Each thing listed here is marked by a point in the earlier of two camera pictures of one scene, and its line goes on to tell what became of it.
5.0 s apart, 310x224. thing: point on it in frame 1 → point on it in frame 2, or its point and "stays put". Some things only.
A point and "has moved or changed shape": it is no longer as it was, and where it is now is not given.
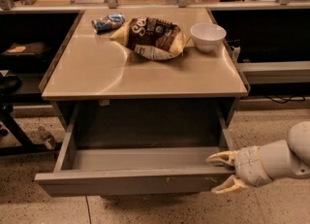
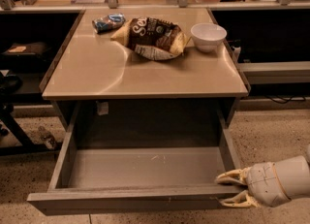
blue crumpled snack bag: [102, 24] stays put
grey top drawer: [137, 171] has moved or changed shape
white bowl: [207, 37] stays put
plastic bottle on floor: [46, 138] stays put
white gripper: [250, 167] → [263, 183]
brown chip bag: [151, 39] stays put
